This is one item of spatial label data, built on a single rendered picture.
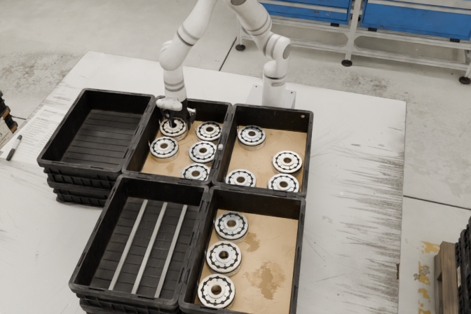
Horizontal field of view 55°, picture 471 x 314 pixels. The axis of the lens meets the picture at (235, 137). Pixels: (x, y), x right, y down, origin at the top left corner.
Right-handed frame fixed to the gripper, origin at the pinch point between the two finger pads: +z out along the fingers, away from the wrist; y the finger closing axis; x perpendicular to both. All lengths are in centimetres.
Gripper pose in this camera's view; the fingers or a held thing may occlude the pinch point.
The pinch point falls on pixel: (179, 125)
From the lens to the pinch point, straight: 171.8
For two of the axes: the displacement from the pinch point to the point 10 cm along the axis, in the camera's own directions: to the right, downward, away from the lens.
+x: -2.8, 6.8, -6.8
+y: -9.6, -1.9, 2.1
